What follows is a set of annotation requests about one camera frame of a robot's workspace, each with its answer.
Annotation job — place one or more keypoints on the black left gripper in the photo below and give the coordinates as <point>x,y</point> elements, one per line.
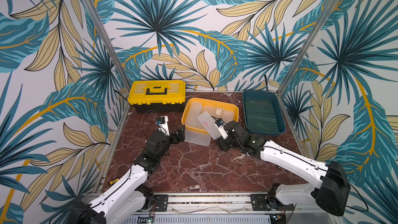
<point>181,135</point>

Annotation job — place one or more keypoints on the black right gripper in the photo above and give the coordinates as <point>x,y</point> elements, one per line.
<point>224,140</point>

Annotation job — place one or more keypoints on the yellow plastic tray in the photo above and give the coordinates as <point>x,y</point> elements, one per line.
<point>204,102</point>

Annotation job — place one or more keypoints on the clear ribbed pencil case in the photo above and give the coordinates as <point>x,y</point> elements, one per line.
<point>197,138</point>

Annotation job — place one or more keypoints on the teal plastic tray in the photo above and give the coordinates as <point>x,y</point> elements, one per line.
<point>263,114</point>

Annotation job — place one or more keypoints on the clear pencil case pink inside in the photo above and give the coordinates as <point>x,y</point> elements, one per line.
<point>209,124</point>

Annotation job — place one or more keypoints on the yellow black toolbox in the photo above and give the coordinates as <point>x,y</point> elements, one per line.
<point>161,96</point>

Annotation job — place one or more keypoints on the clear pencil case labelled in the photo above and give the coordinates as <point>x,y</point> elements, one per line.
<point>218,112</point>

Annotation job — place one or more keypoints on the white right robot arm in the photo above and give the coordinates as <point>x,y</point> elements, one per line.
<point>326,183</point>

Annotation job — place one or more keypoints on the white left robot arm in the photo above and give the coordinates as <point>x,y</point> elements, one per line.
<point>129,194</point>

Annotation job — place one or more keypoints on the black yellow screwdriver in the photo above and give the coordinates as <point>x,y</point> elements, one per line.
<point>112,182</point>

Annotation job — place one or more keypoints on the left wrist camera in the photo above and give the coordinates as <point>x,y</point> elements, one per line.
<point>162,124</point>

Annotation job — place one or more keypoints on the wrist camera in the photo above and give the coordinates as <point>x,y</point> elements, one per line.
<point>220,126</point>
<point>162,124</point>

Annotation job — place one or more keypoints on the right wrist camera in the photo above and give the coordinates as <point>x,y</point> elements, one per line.
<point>220,126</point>

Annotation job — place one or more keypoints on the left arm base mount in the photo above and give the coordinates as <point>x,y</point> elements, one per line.
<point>158,203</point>

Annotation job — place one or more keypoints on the aluminium front rail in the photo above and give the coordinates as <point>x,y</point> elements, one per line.
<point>219,208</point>

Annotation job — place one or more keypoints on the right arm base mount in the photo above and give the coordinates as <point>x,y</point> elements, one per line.
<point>265,202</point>

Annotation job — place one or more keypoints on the left aluminium frame post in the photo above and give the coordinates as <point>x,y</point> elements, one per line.
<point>97,22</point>

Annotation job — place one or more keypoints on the aluminium frame post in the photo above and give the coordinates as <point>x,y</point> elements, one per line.
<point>329,7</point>
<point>97,22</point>

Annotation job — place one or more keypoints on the right aluminium frame post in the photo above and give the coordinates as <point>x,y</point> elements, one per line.
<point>329,7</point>

